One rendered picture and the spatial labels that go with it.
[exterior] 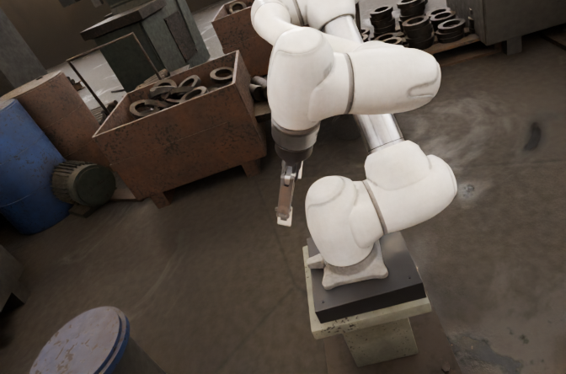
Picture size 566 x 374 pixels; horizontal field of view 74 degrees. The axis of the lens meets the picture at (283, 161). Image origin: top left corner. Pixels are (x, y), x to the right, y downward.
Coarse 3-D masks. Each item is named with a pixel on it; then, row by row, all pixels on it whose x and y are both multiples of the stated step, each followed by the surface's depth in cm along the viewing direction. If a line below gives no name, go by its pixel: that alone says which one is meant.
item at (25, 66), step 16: (0, 16) 385; (0, 32) 378; (16, 32) 399; (0, 48) 372; (16, 48) 392; (0, 64) 366; (16, 64) 385; (32, 64) 407; (0, 80) 368; (16, 80) 379; (0, 96) 377
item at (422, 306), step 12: (312, 300) 110; (420, 300) 98; (312, 312) 106; (372, 312) 100; (384, 312) 99; (396, 312) 98; (408, 312) 98; (420, 312) 98; (312, 324) 103; (324, 324) 102; (336, 324) 101; (348, 324) 100; (360, 324) 101; (372, 324) 101; (324, 336) 103
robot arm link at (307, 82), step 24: (288, 48) 55; (312, 48) 55; (288, 72) 56; (312, 72) 56; (336, 72) 58; (288, 96) 59; (312, 96) 58; (336, 96) 59; (288, 120) 63; (312, 120) 63
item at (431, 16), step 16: (400, 0) 295; (416, 0) 281; (384, 16) 314; (400, 16) 295; (416, 16) 288; (432, 16) 299; (448, 16) 287; (368, 32) 326; (384, 32) 319; (400, 32) 324; (416, 32) 270; (432, 32) 299; (448, 32) 269; (464, 32) 277; (416, 48) 279; (432, 48) 274; (448, 48) 268; (496, 48) 263; (448, 64) 274
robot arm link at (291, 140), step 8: (272, 120) 67; (320, 120) 67; (272, 128) 69; (280, 128) 66; (312, 128) 66; (272, 136) 71; (280, 136) 67; (288, 136) 66; (296, 136) 66; (304, 136) 66; (312, 136) 68; (280, 144) 69; (288, 144) 68; (296, 144) 68; (304, 144) 68; (312, 144) 70
